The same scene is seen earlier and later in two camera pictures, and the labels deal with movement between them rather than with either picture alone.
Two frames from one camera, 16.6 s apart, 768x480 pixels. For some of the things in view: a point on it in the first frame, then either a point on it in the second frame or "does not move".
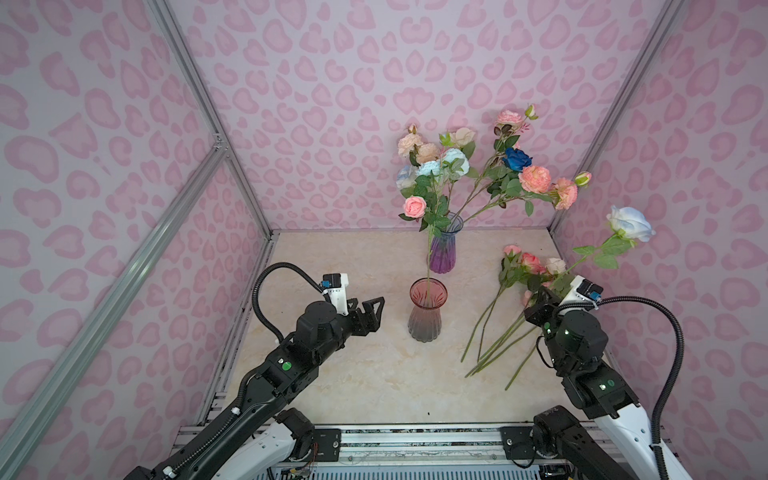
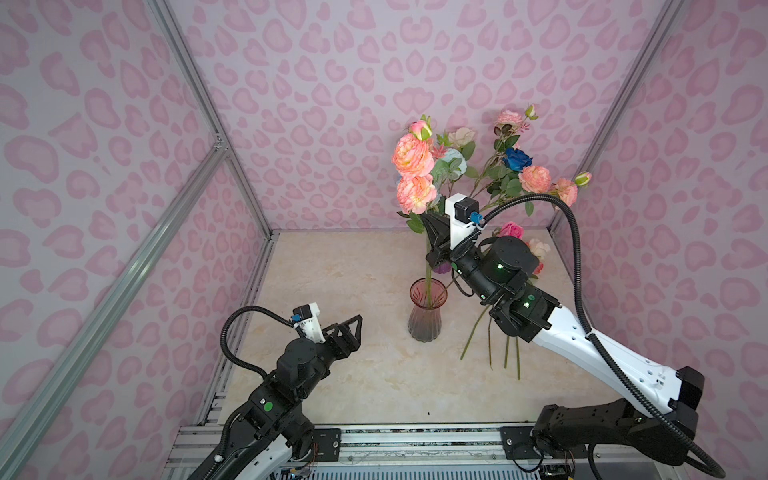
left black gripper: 372,321 → 351,342
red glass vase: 427,296 does not move
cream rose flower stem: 463,137 does not move
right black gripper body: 542,314 → 444,253
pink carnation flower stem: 508,133 does not move
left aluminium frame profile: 221,149 does not move
